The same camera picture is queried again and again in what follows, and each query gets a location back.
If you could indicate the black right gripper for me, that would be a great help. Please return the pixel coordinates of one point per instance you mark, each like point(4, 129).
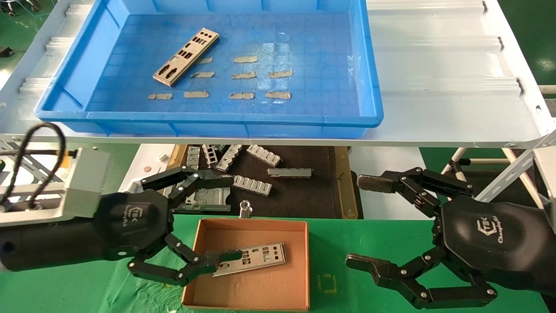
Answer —
point(491, 234)

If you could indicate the dark work mat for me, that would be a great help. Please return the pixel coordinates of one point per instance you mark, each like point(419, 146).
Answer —
point(304, 195)

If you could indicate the large grey metal bracket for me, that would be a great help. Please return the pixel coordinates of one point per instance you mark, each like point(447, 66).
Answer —
point(213, 201)

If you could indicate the green table cloth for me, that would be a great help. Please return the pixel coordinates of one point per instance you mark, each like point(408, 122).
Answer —
point(347, 243)

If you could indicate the grey metal bar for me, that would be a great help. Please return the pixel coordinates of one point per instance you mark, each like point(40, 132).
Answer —
point(289, 172)

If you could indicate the grey slotted metal part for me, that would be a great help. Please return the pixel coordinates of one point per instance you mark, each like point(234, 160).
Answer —
point(229, 157)
point(254, 186)
point(210, 155)
point(193, 157)
point(263, 155)

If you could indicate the beige tube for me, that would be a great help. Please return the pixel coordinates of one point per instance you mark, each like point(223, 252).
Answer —
point(491, 161)

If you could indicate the silver binder clip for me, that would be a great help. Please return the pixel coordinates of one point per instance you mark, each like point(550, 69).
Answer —
point(246, 208)

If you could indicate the blue plastic tray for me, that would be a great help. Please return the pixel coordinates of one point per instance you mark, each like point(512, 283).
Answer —
point(312, 52)

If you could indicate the silver camera mount bracket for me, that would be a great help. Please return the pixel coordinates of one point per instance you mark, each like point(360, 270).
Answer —
point(39, 208)

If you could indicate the silver perforated shield plate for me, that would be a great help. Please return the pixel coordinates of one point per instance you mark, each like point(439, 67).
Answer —
point(271, 259)
point(181, 62)

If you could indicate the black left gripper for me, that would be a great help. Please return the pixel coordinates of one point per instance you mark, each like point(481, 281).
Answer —
point(130, 224)

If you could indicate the black tube connector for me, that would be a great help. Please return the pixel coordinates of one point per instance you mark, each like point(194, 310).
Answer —
point(458, 164)

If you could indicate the long white tube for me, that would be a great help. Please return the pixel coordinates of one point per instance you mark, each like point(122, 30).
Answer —
point(532, 190)

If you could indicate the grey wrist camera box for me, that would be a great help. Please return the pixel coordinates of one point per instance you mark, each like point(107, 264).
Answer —
point(89, 178)

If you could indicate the small black device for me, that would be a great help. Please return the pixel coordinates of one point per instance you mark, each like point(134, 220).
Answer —
point(5, 51)

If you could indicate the small white cube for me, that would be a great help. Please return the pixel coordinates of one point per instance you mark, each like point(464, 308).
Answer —
point(163, 156)

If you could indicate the black chair base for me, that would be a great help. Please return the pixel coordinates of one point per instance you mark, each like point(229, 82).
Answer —
point(8, 12)

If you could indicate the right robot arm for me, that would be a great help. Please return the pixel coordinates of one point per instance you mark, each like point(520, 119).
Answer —
point(548, 287)

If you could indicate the white slotted angle bar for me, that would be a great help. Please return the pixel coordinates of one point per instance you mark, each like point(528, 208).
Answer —
point(495, 187)
point(27, 161)

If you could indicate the brown cardboard box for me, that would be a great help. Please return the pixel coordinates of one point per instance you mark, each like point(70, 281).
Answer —
point(260, 291)

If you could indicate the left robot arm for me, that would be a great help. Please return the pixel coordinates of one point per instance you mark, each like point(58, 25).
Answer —
point(43, 243)

